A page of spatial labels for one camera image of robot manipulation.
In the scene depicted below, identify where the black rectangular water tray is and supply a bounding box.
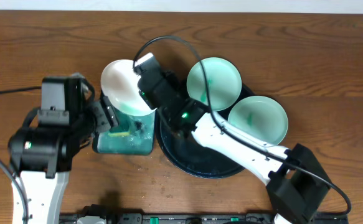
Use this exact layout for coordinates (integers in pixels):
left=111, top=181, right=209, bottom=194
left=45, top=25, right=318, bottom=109
left=92, top=112, right=156, bottom=156

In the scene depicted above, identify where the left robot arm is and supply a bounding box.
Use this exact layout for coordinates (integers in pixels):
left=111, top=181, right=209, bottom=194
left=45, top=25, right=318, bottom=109
left=8, top=95, right=118, bottom=223

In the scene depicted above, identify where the mint plate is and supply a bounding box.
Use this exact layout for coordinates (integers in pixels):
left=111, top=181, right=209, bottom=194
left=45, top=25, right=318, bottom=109
left=228, top=96, right=289, bottom=145
left=186, top=57, right=242, bottom=111

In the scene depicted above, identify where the white plate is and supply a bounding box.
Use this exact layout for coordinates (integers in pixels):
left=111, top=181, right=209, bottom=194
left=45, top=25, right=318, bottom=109
left=100, top=59, right=154, bottom=116

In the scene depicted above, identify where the green yellow sponge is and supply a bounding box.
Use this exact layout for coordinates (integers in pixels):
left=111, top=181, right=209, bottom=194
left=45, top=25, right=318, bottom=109
left=108, top=108, right=132, bottom=138

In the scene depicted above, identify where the black round tray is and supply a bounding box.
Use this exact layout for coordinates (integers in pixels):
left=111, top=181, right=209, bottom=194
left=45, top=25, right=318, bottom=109
left=154, top=79, right=257, bottom=180

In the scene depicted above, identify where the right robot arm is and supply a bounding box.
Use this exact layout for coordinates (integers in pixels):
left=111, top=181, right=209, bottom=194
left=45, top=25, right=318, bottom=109
left=133, top=65, right=331, bottom=223

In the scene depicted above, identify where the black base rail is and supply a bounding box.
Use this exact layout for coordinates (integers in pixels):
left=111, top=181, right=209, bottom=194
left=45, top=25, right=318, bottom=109
left=59, top=205, right=349, bottom=224

